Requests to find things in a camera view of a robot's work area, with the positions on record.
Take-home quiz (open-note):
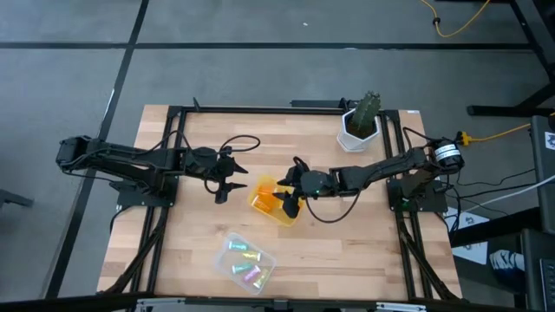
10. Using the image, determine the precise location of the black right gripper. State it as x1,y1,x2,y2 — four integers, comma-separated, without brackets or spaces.
271,169,338,202

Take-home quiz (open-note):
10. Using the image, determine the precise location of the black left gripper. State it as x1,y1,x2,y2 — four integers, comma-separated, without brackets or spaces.
184,146,250,193

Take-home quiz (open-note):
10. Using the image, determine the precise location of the yellow plastic bin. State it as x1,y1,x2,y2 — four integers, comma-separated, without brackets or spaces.
247,173,307,227

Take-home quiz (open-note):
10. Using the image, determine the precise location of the clear plastic bin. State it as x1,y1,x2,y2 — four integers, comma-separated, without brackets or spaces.
212,231,278,296

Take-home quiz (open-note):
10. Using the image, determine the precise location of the black flat bar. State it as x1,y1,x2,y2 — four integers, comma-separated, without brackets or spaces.
290,99,348,109

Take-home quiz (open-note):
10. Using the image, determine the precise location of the white printed paper sheet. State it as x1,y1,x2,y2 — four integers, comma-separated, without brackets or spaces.
444,206,491,231
450,240,490,265

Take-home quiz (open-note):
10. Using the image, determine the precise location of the black diagonal desk beam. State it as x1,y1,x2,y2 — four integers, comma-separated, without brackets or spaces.
450,206,543,248

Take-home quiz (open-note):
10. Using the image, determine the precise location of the grey chair foot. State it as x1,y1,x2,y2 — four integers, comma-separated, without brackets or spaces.
0,188,35,209

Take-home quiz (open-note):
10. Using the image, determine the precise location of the blue white patterned item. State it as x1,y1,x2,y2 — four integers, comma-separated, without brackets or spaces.
488,249,526,283

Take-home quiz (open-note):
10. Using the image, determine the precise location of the black computer case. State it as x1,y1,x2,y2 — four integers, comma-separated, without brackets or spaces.
529,114,555,235

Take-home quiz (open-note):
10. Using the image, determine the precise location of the black equipment case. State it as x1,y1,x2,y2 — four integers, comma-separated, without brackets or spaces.
519,228,555,312

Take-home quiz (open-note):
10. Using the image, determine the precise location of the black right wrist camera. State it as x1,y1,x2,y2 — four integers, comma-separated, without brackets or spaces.
281,198,302,220

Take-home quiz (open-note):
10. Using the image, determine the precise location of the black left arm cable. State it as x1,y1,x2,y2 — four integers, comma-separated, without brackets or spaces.
203,134,262,153

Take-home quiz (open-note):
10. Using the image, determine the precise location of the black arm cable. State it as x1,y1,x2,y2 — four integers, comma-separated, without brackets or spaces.
303,185,363,224
203,134,262,153

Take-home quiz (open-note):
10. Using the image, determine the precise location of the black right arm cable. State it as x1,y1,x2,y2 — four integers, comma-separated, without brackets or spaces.
303,185,363,224

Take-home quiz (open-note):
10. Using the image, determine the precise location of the black aluminium table frame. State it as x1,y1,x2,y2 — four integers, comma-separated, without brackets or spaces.
101,103,460,302

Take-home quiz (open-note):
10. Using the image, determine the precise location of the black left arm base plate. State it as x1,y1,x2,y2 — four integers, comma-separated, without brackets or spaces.
108,172,180,207

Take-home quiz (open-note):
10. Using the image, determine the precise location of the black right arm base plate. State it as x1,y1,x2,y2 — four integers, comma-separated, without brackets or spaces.
387,178,448,213

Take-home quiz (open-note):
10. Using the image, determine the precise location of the yellow extension cord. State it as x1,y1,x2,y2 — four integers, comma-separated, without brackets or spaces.
454,111,555,146

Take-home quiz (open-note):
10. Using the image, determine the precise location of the black front rail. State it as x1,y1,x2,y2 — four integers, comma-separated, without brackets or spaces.
0,290,555,312

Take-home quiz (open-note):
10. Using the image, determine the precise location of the yellow floor cable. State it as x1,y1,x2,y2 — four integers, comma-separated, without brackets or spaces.
419,0,492,39

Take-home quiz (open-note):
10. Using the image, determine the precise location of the white cable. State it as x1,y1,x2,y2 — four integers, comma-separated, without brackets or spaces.
450,174,555,214

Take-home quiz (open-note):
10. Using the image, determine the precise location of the black desk leg frame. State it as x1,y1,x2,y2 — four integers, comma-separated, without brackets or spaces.
466,0,555,118

